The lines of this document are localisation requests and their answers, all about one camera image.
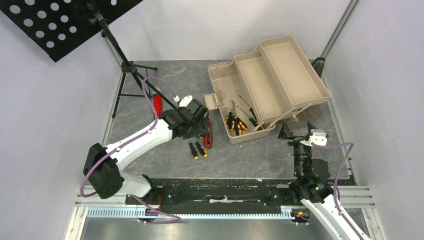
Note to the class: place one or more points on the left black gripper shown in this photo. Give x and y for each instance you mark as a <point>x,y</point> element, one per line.
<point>201,128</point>

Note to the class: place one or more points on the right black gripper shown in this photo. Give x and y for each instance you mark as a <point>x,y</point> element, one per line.
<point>296,138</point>

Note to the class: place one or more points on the screwdriver yellow black sideways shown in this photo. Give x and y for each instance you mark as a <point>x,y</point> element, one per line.
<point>232,106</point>

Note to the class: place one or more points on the screwdriver yellow black extra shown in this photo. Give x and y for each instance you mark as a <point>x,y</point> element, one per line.
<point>241,124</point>

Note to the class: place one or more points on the beige plastic tool box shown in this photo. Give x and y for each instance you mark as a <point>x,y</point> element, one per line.
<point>276,79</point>

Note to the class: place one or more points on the screwdriver black handle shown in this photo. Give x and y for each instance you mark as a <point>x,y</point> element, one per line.
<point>250,108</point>

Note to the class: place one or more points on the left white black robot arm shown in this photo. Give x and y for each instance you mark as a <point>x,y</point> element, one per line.
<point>104,166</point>

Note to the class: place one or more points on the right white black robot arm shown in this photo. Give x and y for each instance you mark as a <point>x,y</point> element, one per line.
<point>311,187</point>

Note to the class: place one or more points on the red black utility knife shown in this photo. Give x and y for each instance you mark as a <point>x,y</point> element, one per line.
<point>208,137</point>

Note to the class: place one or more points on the red cylindrical object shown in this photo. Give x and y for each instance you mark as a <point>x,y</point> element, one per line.
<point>158,104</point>

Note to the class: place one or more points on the black metronome clear cover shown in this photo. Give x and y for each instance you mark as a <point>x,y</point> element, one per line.
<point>318,65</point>

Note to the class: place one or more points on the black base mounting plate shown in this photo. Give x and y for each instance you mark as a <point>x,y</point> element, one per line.
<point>221,195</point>

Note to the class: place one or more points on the black perforated music stand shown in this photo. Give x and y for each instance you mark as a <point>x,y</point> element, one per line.
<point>60,26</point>

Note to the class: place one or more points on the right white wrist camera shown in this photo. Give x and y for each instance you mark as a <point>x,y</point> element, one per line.
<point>316,137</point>

